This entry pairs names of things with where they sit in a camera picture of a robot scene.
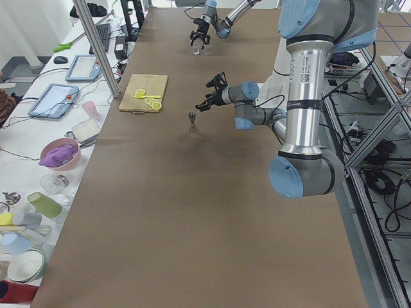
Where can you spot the near teach pendant tablet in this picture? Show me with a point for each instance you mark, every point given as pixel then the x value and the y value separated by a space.
pixel 54 102

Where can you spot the green plastic cup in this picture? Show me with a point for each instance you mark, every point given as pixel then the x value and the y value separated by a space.
pixel 45 205

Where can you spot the light blue plastic cup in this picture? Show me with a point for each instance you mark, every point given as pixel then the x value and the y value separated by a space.
pixel 15 244

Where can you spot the far teach pendant tablet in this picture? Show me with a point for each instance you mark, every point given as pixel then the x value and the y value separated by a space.
pixel 84 68

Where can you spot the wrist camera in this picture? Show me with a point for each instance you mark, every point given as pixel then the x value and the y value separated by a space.
pixel 219 81

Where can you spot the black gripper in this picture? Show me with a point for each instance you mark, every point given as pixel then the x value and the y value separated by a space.
pixel 218 97
pixel 203 26

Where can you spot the bamboo cutting board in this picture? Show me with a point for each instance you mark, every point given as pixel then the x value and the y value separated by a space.
pixel 153 84

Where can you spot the aluminium frame rail structure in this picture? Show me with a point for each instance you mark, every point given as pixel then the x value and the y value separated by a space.
pixel 374 143

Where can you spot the teach pendant tablet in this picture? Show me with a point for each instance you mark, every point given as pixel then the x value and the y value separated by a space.
pixel 84 68
pixel 54 102

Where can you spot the steel jigger measuring cup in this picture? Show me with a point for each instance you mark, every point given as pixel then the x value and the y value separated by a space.
pixel 192 117

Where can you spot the red cup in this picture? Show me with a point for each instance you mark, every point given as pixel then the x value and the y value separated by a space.
pixel 16 293

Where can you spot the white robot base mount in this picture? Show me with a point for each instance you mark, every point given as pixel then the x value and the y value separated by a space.
pixel 274 92

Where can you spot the aluminium frame post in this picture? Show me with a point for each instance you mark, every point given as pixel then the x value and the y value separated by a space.
pixel 95 42

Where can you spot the purple cloth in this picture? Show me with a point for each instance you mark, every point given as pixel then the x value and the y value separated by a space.
pixel 58 156

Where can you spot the lemon slice pair top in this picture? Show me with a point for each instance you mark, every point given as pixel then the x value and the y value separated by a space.
pixel 140 92

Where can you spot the pink bowl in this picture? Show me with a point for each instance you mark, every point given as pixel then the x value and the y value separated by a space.
pixel 61 142

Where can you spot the black box on floor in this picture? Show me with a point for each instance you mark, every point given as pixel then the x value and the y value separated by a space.
pixel 372 89

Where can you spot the wine glass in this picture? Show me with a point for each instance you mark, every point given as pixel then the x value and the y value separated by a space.
pixel 57 184

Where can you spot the wooden rolling pin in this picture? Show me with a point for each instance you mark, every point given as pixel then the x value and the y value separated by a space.
pixel 8 229

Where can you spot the black power adapter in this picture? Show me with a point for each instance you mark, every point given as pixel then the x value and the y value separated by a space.
pixel 121 47

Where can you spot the white green bowl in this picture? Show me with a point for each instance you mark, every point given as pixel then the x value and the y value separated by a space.
pixel 27 266

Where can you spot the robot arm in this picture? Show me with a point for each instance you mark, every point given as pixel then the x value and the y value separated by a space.
pixel 312 31
pixel 200 38

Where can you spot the green handled tool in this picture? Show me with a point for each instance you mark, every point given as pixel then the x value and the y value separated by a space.
pixel 66 46

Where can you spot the yellow plastic cup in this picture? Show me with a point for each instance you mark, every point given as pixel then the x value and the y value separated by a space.
pixel 6 219

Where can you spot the grey plastic cup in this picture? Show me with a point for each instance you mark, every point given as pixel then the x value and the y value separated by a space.
pixel 31 220

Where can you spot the kitchen scale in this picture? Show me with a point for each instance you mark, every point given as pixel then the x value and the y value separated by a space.
pixel 84 132

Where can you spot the black computer mouse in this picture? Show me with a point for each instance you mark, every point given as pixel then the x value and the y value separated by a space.
pixel 60 60

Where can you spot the pink plastic cup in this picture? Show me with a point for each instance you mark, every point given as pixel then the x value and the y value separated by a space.
pixel 90 109

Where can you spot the black keyboard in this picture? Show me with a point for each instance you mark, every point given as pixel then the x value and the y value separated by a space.
pixel 104 31

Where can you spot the clear glass pitcher cup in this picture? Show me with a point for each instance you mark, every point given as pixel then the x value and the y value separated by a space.
pixel 196 49

